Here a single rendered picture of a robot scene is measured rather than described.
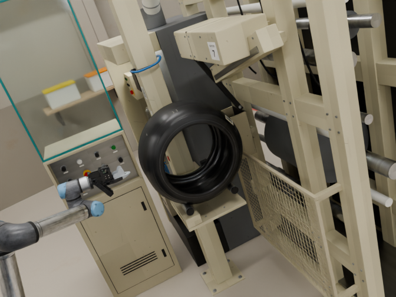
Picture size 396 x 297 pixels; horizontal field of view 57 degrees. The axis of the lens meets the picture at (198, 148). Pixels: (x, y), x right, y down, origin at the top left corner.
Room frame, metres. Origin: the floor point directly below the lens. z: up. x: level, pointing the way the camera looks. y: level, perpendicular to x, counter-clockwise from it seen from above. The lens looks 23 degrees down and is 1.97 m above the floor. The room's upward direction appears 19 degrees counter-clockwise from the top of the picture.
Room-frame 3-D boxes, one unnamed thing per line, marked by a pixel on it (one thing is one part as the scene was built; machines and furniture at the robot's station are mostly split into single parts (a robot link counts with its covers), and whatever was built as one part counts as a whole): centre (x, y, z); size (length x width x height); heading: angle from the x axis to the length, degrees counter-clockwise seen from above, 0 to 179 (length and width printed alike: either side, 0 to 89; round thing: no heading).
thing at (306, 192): (1.79, -0.32, 0.65); 0.90 x 0.02 x 0.70; 14
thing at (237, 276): (2.18, 0.13, 0.01); 0.27 x 0.27 x 0.02; 14
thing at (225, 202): (1.93, 0.06, 0.80); 0.37 x 0.36 x 0.02; 104
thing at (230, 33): (1.88, -0.26, 1.71); 0.61 x 0.25 x 0.15; 14
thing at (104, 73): (5.16, 0.94, 1.24); 0.41 x 0.34 x 0.23; 112
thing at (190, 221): (1.90, 0.19, 0.83); 0.36 x 0.09 x 0.06; 14
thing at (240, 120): (2.24, -0.26, 1.05); 0.20 x 0.15 x 0.30; 14
